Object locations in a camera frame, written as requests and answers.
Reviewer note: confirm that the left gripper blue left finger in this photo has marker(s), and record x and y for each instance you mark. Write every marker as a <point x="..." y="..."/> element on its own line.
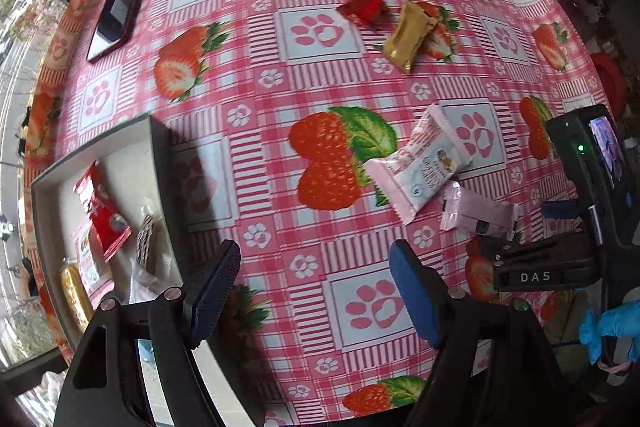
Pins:
<point x="206" y="294"/>

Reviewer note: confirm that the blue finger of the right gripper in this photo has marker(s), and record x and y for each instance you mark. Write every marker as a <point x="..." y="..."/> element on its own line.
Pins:
<point x="561" y="209"/>

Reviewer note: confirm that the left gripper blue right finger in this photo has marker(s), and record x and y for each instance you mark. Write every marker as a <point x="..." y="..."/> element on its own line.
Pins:
<point x="423" y="291"/>

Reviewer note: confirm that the brown jerky clear packet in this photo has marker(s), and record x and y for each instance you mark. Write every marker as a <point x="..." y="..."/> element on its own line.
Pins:
<point x="151" y="264"/>

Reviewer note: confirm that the pale pink snack packet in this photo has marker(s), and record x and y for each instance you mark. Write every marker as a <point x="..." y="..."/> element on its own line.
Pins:
<point x="466" y="210"/>

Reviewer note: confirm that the red long snack packet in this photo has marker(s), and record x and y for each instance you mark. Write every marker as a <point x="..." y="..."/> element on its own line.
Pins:
<point x="111" y="227"/>

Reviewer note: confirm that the white crispy sandwich packet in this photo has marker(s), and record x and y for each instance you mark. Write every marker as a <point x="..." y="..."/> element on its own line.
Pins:
<point x="414" y="174"/>

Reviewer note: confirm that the yellow rice cracker packet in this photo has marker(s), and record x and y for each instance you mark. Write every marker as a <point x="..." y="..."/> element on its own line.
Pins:
<point x="75" y="295"/>

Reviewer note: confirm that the gold snack bar packet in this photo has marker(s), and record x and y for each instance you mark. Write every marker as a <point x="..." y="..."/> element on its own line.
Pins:
<point x="413" y="26"/>

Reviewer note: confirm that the small red candy packet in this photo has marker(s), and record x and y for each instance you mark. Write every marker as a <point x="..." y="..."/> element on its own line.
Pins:
<point x="365" y="13"/>

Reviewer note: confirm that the blue gloved right hand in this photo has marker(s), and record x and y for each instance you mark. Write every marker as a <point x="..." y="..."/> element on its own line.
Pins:
<point x="621" y="322"/>

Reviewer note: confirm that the white shallow cardboard box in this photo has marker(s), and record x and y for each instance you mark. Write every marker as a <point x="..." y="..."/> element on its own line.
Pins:
<point x="134" y="160"/>

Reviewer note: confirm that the red plastic basin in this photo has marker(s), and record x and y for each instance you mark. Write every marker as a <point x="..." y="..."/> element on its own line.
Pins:
<point x="613" y="82"/>

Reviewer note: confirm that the strawberry pattern pink tablecloth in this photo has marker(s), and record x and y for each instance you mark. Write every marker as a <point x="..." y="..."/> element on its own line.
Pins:
<point x="272" y="108"/>

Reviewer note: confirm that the black smartphone red case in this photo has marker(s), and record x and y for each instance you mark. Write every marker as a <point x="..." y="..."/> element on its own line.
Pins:
<point x="113" y="29"/>

